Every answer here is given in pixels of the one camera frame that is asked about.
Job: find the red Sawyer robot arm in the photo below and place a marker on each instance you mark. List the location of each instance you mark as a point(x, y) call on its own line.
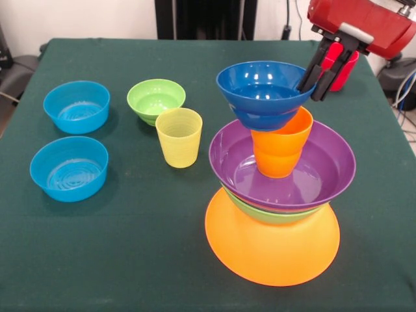
point(408, 5)

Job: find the purple bowl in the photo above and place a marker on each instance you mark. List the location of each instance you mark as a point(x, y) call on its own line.
point(321, 175)

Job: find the large orange bowl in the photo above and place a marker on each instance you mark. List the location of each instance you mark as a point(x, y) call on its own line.
point(273, 253)

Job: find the large green bowl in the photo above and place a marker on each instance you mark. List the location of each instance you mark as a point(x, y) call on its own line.
point(279, 217)

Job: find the small green bowl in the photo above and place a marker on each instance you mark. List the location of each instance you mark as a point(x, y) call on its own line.
point(156, 100)

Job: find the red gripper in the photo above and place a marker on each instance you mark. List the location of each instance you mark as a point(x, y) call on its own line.
point(373, 22)

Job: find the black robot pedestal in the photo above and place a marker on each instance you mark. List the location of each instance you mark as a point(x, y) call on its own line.
point(208, 13)

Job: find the dark blue bowl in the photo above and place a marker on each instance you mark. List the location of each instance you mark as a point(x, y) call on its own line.
point(260, 97)

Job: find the orange cup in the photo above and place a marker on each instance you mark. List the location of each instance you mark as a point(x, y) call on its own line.
point(279, 152)

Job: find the dark green tablecloth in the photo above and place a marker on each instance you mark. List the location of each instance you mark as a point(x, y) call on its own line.
point(97, 243)

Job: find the red cup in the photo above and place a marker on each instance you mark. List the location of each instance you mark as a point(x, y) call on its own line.
point(344, 70)

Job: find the yellow cup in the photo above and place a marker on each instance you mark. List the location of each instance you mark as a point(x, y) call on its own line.
point(178, 143)

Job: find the light blue bowl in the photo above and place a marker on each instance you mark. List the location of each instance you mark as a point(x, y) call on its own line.
point(76, 109)
point(69, 172)

